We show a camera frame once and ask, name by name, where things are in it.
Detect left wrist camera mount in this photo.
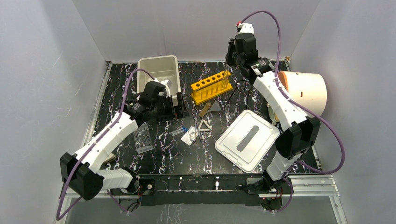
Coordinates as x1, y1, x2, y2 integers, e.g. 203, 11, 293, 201
154, 78, 172, 98

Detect clear plastic funnel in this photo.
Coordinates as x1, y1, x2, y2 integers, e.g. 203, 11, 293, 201
208, 101, 221, 112

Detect white plastic bin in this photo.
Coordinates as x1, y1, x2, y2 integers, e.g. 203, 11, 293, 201
137, 55, 181, 105

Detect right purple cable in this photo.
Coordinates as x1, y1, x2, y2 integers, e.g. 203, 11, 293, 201
240, 10, 346, 214

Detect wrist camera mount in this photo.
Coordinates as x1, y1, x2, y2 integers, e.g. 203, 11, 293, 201
236, 22, 254, 34
154, 78, 172, 98

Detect blue capped test tube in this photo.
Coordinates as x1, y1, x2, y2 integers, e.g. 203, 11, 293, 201
170, 127, 188, 136

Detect clay pipe triangle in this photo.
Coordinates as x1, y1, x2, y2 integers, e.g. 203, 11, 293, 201
198, 119, 212, 132

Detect white cylindrical centrifuge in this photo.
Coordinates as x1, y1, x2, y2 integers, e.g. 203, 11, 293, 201
278, 71, 327, 115

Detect clear glass beaker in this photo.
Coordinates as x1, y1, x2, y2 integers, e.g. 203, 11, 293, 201
225, 104, 237, 122

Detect long glass test tube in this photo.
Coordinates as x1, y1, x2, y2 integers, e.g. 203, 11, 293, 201
221, 64, 230, 89

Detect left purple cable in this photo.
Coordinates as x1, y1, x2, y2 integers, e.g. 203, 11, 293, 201
56, 68, 156, 221

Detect white bin lid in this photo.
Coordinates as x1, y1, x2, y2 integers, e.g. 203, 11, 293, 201
215, 110, 280, 173

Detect clear acrylic tube rack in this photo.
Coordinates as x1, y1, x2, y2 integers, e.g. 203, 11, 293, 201
133, 122, 154, 154

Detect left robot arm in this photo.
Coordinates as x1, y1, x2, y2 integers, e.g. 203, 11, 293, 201
60, 81, 187, 200

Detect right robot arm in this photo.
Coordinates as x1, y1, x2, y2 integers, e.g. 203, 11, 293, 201
226, 33, 320, 193

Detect black wire ring stand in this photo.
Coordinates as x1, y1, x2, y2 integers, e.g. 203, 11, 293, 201
227, 80, 253, 109

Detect white plastic packet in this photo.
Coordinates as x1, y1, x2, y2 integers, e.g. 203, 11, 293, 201
181, 127, 198, 146

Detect bristle test tube brush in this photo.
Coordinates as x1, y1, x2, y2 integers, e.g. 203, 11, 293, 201
199, 102, 212, 118

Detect purple cable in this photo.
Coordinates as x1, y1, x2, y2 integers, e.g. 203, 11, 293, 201
56, 68, 156, 221
240, 10, 346, 214

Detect yellow test tube rack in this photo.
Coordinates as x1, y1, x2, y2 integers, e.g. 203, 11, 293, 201
191, 71, 233, 105

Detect metal crucible tongs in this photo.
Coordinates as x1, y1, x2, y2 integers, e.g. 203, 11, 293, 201
190, 101, 201, 142

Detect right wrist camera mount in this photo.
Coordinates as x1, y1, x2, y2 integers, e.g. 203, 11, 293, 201
236, 22, 254, 34

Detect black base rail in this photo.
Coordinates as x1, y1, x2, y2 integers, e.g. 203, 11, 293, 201
92, 174, 310, 207

